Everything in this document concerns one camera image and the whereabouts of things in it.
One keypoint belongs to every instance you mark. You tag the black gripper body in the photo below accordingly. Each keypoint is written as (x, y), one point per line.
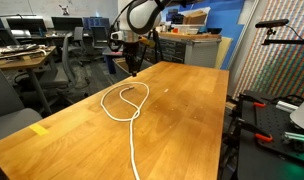
(132, 50)

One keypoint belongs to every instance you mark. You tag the open cardboard box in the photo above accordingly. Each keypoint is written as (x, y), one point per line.
(118, 65)

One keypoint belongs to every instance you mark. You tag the dark blue storage bin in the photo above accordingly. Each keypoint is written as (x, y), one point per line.
(110, 63)

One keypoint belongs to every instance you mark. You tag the black tripod stand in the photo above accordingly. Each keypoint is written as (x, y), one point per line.
(157, 43)

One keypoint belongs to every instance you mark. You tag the black mesh office chair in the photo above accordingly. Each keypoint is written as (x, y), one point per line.
(99, 36)

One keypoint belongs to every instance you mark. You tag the grey office chair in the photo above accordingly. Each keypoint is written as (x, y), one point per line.
(12, 123)
(55, 78)
(78, 33)

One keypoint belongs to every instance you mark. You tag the black computer monitor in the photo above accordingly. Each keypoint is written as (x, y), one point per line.
(25, 25)
(67, 24)

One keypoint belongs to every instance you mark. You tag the brown cardboard box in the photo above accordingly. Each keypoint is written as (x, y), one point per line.
(195, 17)

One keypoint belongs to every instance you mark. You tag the tan flat board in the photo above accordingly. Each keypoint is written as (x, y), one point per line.
(223, 53)

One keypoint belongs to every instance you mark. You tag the blue partition panel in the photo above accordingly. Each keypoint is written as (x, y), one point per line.
(225, 20)

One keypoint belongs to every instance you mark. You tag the wooden office desk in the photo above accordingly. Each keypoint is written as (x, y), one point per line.
(25, 61)

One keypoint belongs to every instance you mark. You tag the yellow tape patch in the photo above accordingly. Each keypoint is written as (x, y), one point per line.
(39, 130)

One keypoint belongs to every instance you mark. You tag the black keyboard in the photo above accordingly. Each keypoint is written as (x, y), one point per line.
(20, 49)

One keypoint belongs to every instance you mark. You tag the multicolour pixel pattern panel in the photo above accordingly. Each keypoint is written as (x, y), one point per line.
(282, 73)

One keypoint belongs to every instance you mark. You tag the silver aluminium extrusion bar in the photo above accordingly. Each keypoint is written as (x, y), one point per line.
(298, 137)
(287, 106)

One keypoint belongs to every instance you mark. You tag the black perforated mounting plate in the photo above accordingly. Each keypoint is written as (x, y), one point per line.
(272, 156)

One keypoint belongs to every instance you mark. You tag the yellow wrist camera mount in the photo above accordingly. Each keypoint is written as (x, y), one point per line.
(147, 41)

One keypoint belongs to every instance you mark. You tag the black bar camera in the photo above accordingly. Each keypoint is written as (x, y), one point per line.
(272, 23)

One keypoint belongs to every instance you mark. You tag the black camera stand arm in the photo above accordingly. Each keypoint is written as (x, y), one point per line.
(285, 42)

